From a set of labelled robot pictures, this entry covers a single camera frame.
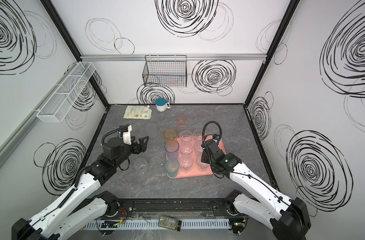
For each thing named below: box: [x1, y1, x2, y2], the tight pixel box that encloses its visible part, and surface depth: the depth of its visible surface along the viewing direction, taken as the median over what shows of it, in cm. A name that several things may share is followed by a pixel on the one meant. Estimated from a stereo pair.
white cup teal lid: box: [155, 97, 171, 112], surface depth 118 cm
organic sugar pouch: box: [123, 105, 153, 120], surface depth 117 cm
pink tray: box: [166, 136, 227, 179], surface depth 87 cm
